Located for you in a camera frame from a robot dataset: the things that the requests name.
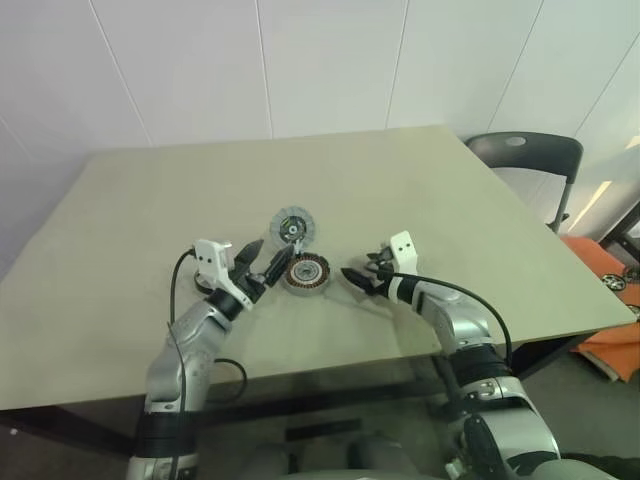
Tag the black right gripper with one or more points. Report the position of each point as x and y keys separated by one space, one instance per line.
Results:
x=386 y=274

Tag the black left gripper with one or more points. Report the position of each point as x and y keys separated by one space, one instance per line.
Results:
x=251 y=286

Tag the black spoked rotor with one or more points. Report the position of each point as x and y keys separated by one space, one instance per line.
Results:
x=200 y=289

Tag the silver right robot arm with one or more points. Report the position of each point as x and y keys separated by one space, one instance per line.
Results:
x=465 y=325

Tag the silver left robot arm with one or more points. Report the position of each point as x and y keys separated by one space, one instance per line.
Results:
x=175 y=360

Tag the round grey motor lid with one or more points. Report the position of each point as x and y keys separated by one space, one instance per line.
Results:
x=292 y=225

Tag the silver motor housing copper windings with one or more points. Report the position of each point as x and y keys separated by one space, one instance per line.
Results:
x=307 y=290

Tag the black folding chair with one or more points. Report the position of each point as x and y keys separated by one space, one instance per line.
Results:
x=530 y=152

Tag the flat white board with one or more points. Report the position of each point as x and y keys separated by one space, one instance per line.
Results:
x=600 y=365

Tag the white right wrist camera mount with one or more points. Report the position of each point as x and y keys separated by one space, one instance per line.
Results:
x=404 y=247

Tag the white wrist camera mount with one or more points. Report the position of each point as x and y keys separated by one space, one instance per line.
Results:
x=207 y=255
x=404 y=247

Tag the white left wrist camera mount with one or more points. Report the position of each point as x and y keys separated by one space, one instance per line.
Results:
x=207 y=255

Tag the black metal shelf frame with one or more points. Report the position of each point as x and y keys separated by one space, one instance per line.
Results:
x=620 y=220

